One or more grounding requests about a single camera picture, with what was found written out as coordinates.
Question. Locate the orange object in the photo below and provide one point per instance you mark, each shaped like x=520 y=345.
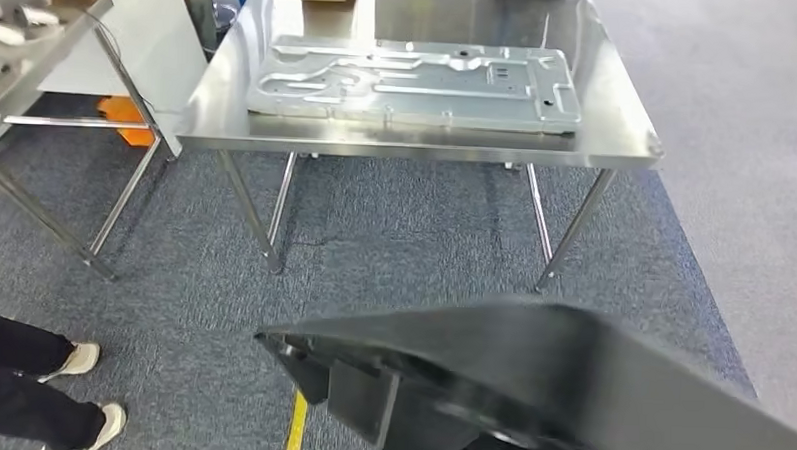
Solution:
x=121 y=111

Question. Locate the person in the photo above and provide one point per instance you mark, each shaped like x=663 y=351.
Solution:
x=200 y=18
x=8 y=395

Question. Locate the stamped sheet metal plate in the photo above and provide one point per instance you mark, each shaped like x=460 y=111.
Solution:
x=409 y=98

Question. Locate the stainless steel workbench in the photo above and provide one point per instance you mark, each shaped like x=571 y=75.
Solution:
x=602 y=91

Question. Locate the black plastic panel part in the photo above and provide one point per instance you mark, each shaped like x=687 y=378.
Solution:
x=565 y=388

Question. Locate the steel frame table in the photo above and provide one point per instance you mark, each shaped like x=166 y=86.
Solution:
x=33 y=65

